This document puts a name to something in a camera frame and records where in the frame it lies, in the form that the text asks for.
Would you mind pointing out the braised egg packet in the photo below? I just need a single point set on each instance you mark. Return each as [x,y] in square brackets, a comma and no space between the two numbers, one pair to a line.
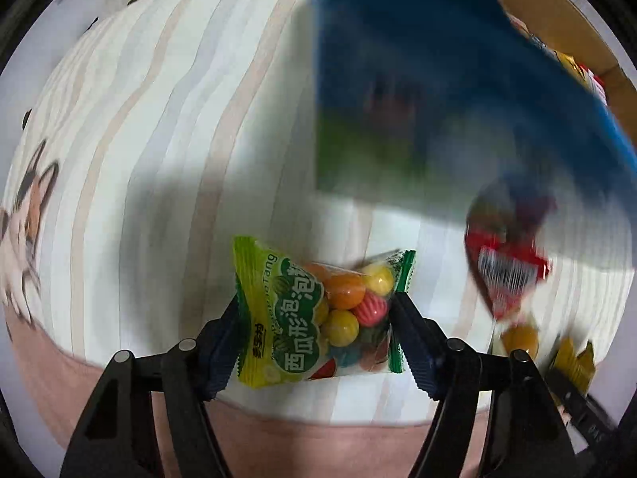
[516,333]

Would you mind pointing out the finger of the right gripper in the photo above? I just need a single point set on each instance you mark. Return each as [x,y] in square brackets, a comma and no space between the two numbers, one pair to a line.
[587,416]

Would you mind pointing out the red triangular snack packet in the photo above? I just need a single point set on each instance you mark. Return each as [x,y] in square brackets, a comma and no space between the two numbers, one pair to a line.
[500,244]

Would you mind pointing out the green gumball candy bag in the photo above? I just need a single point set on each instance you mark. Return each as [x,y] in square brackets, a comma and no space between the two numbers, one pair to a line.
[312,321]

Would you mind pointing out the blue cardboard box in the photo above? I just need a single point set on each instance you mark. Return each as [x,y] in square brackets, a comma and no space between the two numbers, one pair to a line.
[423,102]

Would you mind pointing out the small yellow snack packet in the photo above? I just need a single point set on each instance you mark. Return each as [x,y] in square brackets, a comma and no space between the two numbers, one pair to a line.
[578,368]

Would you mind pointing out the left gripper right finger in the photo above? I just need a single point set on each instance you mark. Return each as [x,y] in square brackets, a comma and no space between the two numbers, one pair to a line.
[525,435]

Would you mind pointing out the striped blanket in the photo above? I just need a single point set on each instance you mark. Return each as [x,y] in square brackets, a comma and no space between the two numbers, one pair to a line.
[167,129]

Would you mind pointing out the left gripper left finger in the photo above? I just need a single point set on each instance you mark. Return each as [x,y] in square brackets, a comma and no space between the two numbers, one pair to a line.
[116,434]

